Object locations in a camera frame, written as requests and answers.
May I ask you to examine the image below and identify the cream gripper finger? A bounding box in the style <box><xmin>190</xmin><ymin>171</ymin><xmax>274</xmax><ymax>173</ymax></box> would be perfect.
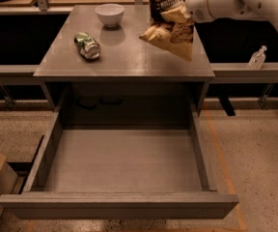
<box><xmin>161</xmin><ymin>5</ymin><xmax>190</xmax><ymax>23</ymax></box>

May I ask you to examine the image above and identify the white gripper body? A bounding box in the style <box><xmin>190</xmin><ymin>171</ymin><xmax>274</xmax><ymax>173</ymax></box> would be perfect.
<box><xmin>185</xmin><ymin>0</ymin><xmax>214</xmax><ymax>23</ymax></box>

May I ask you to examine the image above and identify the brown sea salt chip bag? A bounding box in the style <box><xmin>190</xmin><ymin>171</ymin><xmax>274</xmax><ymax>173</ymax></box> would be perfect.
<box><xmin>140</xmin><ymin>0</ymin><xmax>194</xmax><ymax>61</ymax></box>

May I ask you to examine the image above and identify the grey cabinet counter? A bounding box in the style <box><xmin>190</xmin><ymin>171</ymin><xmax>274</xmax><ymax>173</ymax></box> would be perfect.
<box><xmin>36</xmin><ymin>5</ymin><xmax>214</xmax><ymax>128</ymax></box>

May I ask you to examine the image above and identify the open grey top drawer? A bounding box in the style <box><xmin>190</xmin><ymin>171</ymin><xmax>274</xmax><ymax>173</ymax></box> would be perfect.
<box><xmin>0</xmin><ymin>110</ymin><xmax>240</xmax><ymax>220</ymax></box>

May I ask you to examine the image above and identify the white ceramic bowl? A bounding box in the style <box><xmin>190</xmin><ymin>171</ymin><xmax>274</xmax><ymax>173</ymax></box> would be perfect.
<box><xmin>95</xmin><ymin>4</ymin><xmax>125</xmax><ymax>27</ymax></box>

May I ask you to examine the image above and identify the clear sanitizer pump bottle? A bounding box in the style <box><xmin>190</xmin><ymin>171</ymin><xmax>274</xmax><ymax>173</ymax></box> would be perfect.
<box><xmin>248</xmin><ymin>45</ymin><xmax>267</xmax><ymax>70</ymax></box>

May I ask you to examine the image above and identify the crushed green soda can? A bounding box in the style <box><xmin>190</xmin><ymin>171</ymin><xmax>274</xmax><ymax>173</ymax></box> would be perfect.
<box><xmin>74</xmin><ymin>32</ymin><xmax>101</xmax><ymax>60</ymax></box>

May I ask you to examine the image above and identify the grey metal rail shelf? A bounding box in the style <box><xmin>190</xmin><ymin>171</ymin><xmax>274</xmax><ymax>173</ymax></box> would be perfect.
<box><xmin>0</xmin><ymin>65</ymin><xmax>56</xmax><ymax>110</ymax></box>

